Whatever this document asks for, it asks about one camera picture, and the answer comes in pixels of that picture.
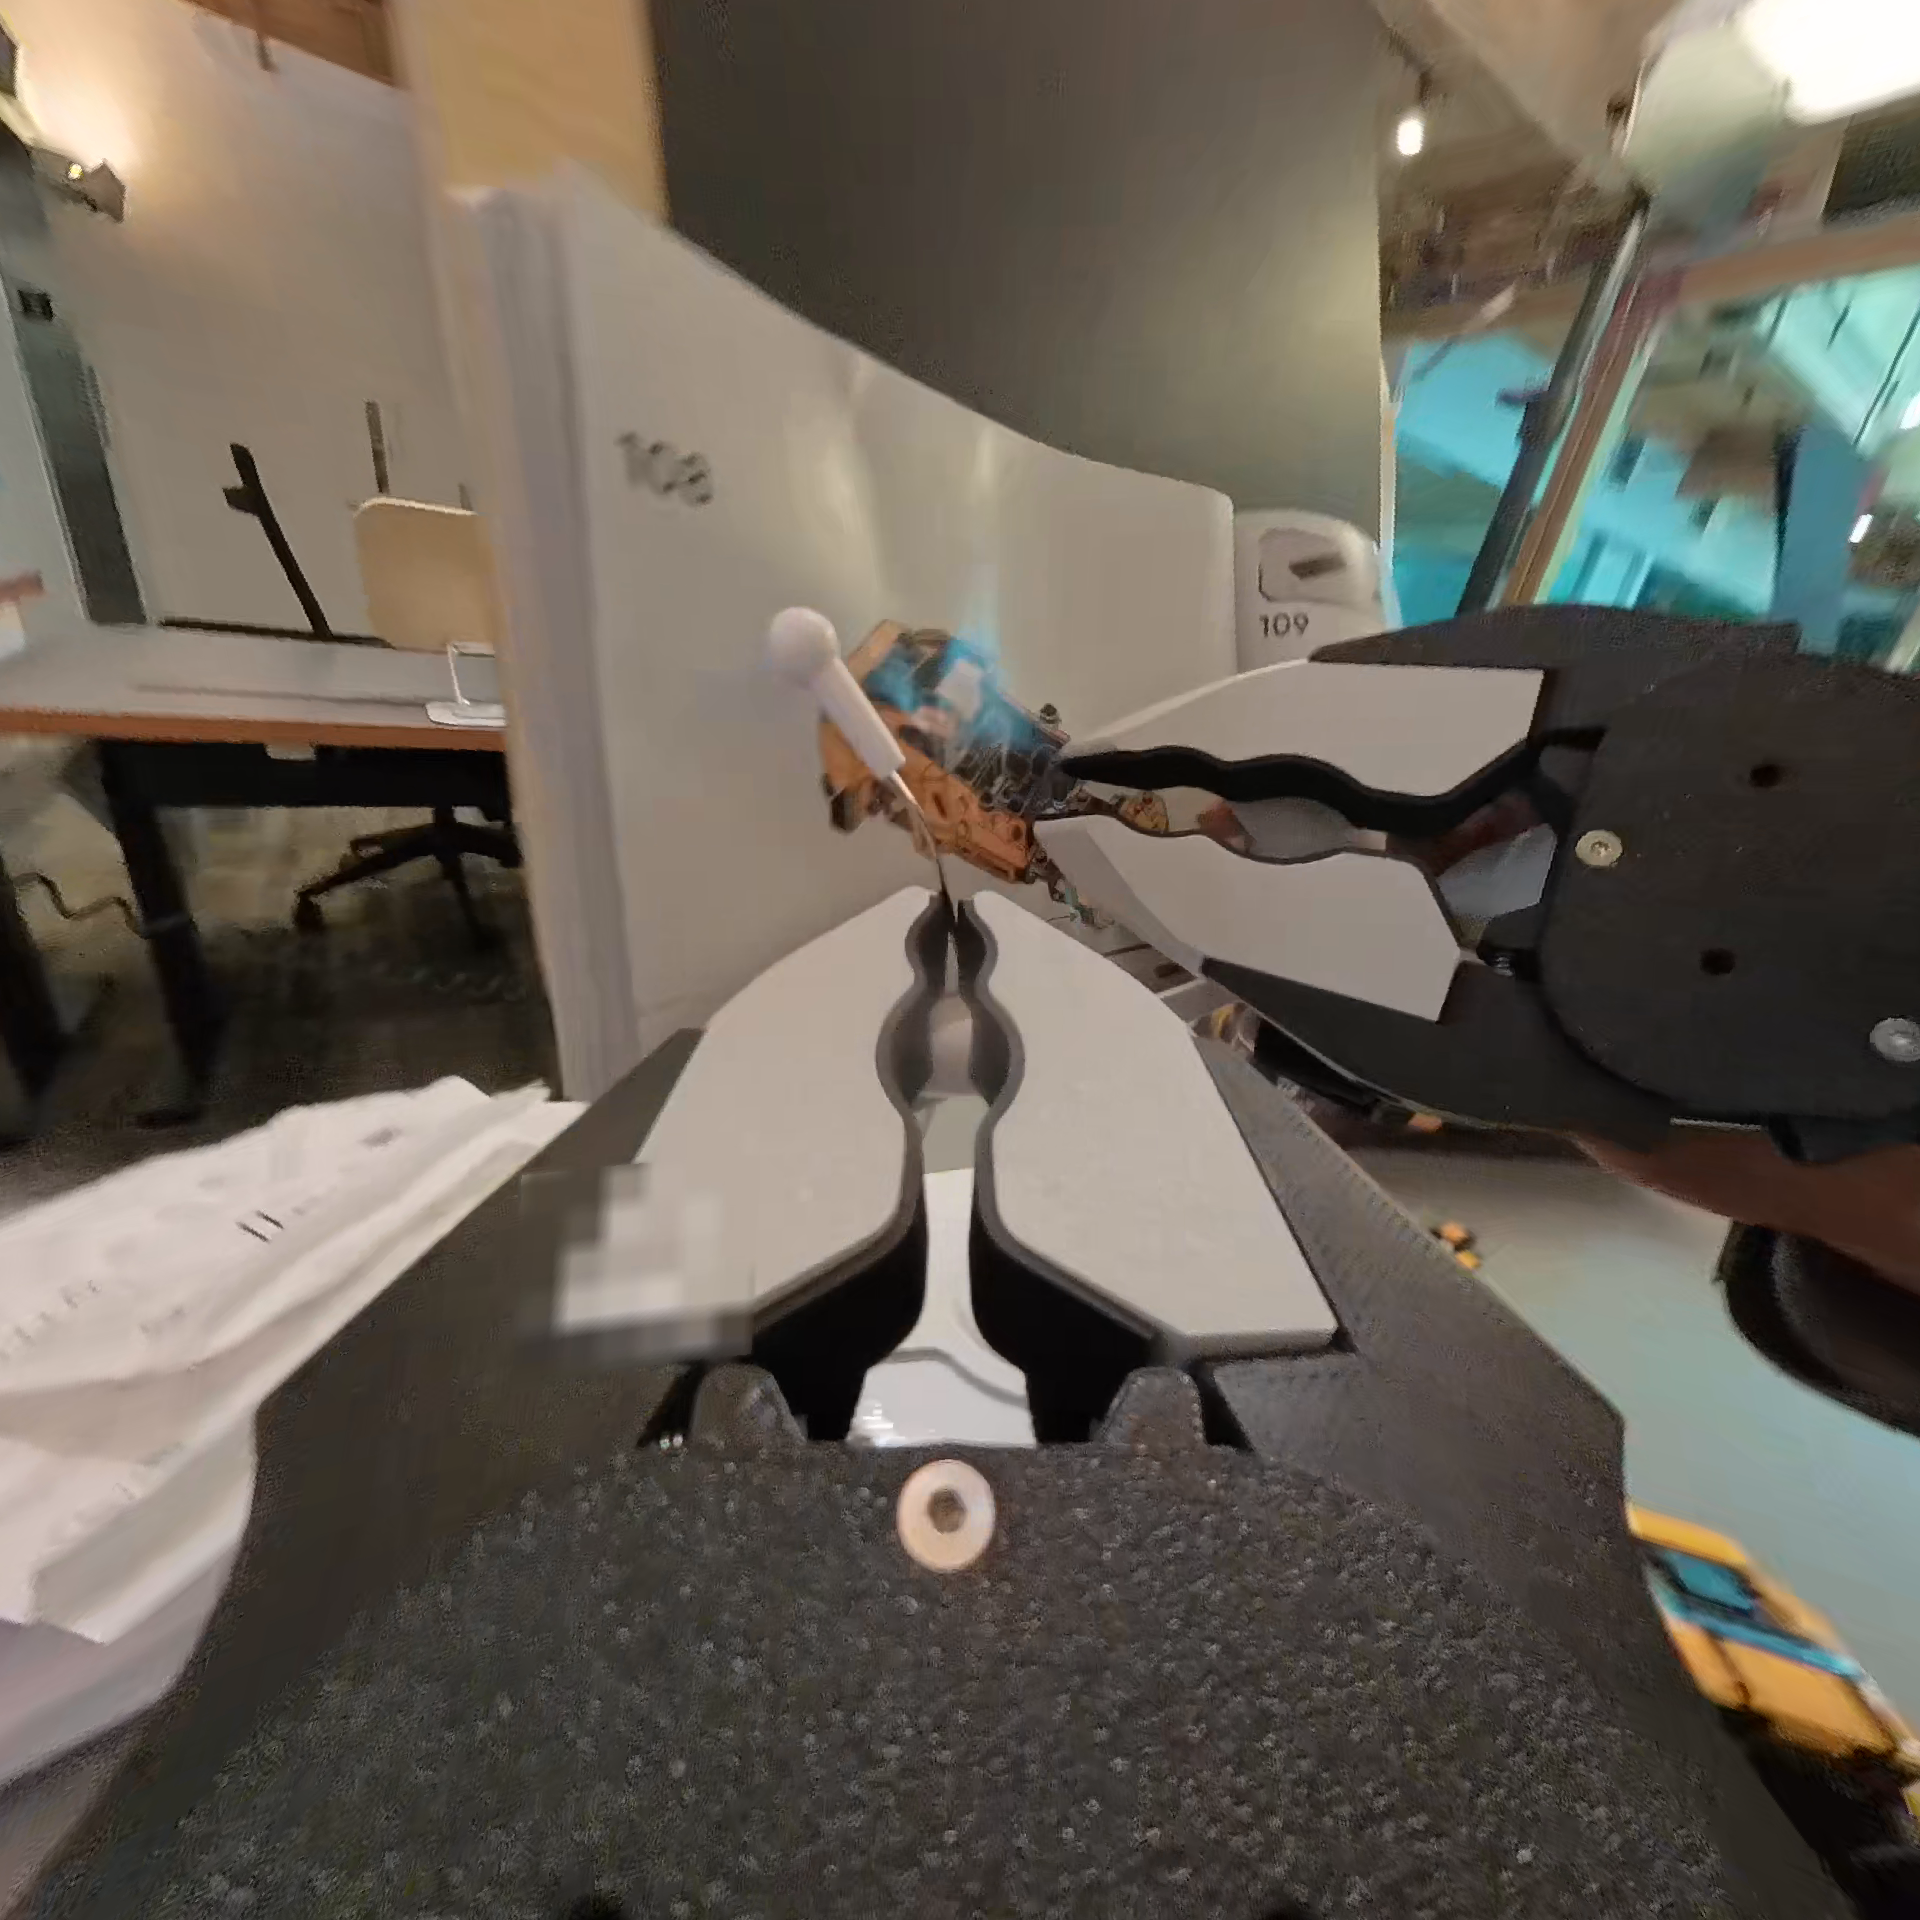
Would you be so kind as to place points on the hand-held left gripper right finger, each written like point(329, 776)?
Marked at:
point(1154, 1187)

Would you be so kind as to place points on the lego instruction booklet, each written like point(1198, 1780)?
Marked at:
point(783, 660)

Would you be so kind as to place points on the black office chair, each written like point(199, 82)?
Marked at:
point(405, 857)

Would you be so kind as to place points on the yellow lego car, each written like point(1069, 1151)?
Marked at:
point(1771, 1635)

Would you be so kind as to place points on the white paper bags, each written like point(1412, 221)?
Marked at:
point(210, 1348)

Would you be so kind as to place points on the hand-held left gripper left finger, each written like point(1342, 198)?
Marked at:
point(797, 1123)

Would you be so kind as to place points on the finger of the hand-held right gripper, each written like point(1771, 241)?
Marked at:
point(1288, 918)
point(1351, 735)

